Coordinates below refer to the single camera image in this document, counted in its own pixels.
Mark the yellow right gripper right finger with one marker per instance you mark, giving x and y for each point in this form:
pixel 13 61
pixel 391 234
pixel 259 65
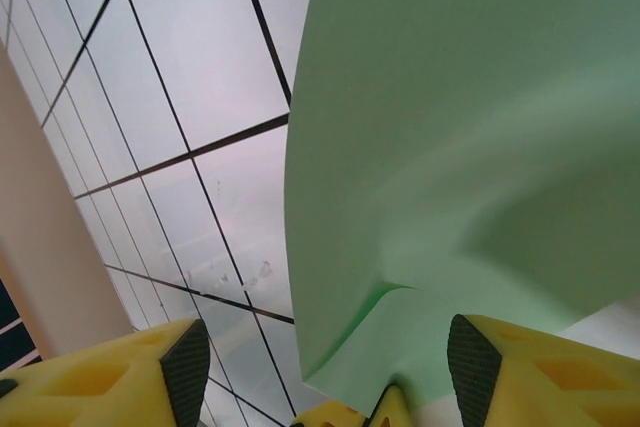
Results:
pixel 550 382

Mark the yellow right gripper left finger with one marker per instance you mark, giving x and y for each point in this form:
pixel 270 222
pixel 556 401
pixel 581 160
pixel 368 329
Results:
pixel 100 382

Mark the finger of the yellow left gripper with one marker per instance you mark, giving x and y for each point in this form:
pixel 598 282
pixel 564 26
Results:
pixel 396 409
pixel 327 416

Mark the green cloth sheet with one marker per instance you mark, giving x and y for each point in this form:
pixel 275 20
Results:
pixel 450 122

